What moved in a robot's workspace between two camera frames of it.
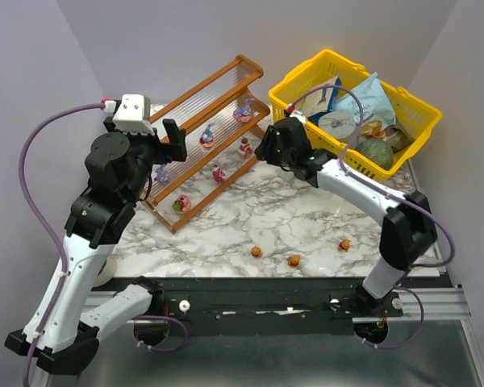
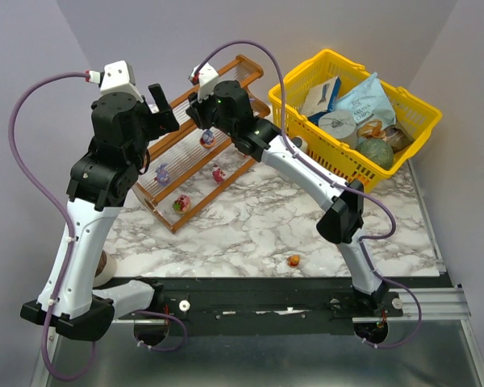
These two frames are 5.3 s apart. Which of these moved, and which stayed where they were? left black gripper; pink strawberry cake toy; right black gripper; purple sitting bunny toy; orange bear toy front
Moved: left black gripper; right black gripper
Stayed: orange bear toy front; purple sitting bunny toy; pink strawberry cake toy
